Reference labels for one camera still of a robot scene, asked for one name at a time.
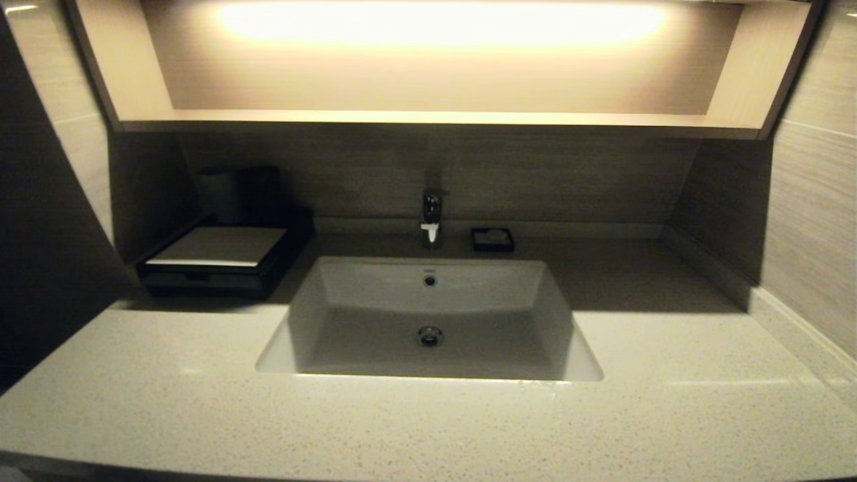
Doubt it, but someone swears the black soap dish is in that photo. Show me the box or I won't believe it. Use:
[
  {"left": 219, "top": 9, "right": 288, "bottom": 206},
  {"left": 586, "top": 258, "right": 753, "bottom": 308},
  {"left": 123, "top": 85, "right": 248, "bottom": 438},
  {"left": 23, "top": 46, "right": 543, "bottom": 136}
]
[{"left": 470, "top": 226, "right": 516, "bottom": 254}]

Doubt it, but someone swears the black amenity drawer box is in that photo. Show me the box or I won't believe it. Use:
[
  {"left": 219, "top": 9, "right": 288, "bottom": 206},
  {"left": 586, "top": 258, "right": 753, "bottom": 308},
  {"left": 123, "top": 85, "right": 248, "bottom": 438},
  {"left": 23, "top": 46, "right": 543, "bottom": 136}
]
[{"left": 134, "top": 208, "right": 317, "bottom": 301}]

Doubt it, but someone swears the grey cup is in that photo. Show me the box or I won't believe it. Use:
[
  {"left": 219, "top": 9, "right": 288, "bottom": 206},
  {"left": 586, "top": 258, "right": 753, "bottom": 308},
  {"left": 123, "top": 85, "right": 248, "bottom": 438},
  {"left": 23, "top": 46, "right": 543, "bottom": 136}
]
[{"left": 198, "top": 166, "right": 243, "bottom": 225}]

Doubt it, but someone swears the wooden wall shelf niche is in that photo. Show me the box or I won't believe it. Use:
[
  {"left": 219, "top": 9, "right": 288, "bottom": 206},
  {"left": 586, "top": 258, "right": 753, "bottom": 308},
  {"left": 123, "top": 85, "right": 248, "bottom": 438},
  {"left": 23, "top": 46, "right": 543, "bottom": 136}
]
[{"left": 64, "top": 0, "right": 828, "bottom": 141}]

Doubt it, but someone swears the white sink basin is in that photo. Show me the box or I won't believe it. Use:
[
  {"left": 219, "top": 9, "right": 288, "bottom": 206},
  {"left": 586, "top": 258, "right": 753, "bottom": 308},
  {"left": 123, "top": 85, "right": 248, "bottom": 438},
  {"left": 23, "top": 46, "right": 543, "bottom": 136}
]
[{"left": 254, "top": 256, "right": 605, "bottom": 382}]

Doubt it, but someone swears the chrome faucet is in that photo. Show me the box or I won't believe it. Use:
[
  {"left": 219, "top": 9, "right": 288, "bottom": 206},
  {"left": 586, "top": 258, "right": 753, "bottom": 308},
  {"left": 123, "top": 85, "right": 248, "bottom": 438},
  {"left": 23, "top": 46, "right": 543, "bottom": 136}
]
[{"left": 419, "top": 189, "right": 449, "bottom": 250}]

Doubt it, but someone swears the black cup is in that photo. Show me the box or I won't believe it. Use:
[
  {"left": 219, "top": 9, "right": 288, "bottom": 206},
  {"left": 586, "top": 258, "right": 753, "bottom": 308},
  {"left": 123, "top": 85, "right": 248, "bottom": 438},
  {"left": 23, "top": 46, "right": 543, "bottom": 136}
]
[{"left": 242, "top": 165, "right": 287, "bottom": 227}]

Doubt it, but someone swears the warm light strip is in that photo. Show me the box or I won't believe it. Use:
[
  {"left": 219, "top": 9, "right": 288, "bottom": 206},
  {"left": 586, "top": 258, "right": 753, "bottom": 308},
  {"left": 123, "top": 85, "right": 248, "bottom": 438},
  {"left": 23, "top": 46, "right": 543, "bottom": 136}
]
[{"left": 214, "top": 0, "right": 670, "bottom": 51}]

